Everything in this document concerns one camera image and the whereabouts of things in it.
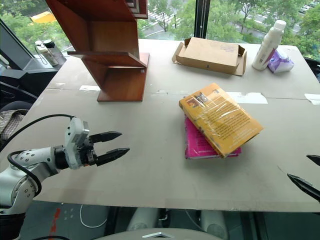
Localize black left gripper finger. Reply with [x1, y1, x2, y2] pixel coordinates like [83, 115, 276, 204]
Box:
[89, 131, 123, 145]
[94, 147, 131, 167]

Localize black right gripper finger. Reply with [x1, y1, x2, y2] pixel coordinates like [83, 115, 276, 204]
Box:
[286, 172, 320, 203]
[305, 154, 320, 167]

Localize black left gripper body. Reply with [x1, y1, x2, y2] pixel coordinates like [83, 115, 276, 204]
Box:
[80, 135, 99, 168]

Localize pink book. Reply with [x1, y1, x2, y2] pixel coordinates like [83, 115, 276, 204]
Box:
[183, 114, 243, 160]

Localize brown wooden zigzag bookshelf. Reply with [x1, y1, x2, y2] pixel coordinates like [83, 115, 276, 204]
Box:
[44, 0, 151, 103]

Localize grey robot torso top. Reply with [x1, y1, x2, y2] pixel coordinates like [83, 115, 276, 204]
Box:
[94, 226, 222, 240]

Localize yellow plastic-wrapped book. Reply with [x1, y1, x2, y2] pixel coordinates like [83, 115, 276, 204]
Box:
[178, 82, 265, 159]

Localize white tape patch at edge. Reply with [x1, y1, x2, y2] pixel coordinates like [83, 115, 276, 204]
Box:
[303, 92, 320, 106]

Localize plaid cloth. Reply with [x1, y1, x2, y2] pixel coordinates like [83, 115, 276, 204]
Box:
[0, 109, 29, 145]

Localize clear bottle with black lid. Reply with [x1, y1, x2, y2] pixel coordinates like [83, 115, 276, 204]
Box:
[43, 39, 67, 65]

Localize bottles on side cart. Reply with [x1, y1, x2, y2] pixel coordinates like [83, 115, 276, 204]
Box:
[34, 40, 60, 67]

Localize black chair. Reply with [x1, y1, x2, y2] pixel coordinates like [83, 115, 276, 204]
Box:
[0, 68, 59, 112]

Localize purple tissue pack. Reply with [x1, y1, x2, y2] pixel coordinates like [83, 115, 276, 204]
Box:
[266, 48, 296, 74]

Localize white plastic bottle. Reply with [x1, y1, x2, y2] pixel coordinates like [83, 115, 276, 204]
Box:
[251, 19, 288, 71]

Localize flat cardboard box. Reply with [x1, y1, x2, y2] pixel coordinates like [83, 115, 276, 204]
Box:
[171, 36, 248, 77]

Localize black window mullion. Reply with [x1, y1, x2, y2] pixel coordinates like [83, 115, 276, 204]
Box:
[194, 0, 211, 41]

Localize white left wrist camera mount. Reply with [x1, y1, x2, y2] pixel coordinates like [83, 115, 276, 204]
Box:
[63, 117, 90, 171]

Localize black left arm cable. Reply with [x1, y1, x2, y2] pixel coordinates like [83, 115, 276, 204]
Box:
[0, 113, 76, 199]

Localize white floor cable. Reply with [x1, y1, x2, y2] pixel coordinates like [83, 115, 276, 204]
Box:
[79, 203, 109, 229]

